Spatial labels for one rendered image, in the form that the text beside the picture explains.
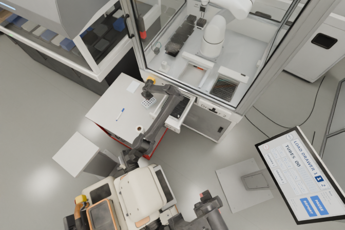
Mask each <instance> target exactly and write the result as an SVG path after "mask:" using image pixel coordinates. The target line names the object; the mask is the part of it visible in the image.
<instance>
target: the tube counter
mask: <svg viewBox="0 0 345 230"><path fill-rule="evenodd" d="M293 163H294V165H295V167H296V168H297V170H298V172H299V173H300V175H301V177H302V178H303V180H304V182H305V183H306V185H307V187H308V188H309V190H310V192H316V191H319V190H318V188H317V187H316V185H315V183H314V182H313V180H312V179H311V177H310V175H309V174H308V172H307V171H306V169H305V167H304V166H303V165H302V163H301V161H300V160H296V161H293Z"/></svg>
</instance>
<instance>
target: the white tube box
mask: <svg viewBox="0 0 345 230"><path fill-rule="evenodd" d="M156 101H157V100H156V99H155V98H154V97H152V98H151V99H150V100H149V101H148V100H146V99H145V100H144V101H143V102H141V104H142V105H143V106H144V107H145V108H146V109H147V110H148V109H149V108H150V107H151V106H152V105H153V104H154V103H155V102H156ZM146 105H147V106H148V107H146Z"/></svg>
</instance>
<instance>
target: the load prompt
mask: <svg viewBox="0 0 345 230"><path fill-rule="evenodd" d="M290 142H291V144H292V145H293V147H294V149H295V150H296V151H297V153H298V155H299V156H300V158H301V160H302V161H303V163H304V164H305V166H306V167H307V169H308V171H309V172H310V174H311V175H312V177H313V179H314V180H315V182H316V183H317V185H318V186H319V188H320V190H325V189H330V188H331V187H330V186H329V184H328V183H327V181H326V179H325V178H324V176H323V175H322V173H321V172H320V170H319V169H318V167H317V166H316V164H315V163H314V161H313V160H312V158H311V157H310V155H309V154H308V152H307V151H306V149H305V148H304V146H303V145H302V143H301V142H300V140H299V139H298V138H297V139H294V140H292V141H290Z"/></svg>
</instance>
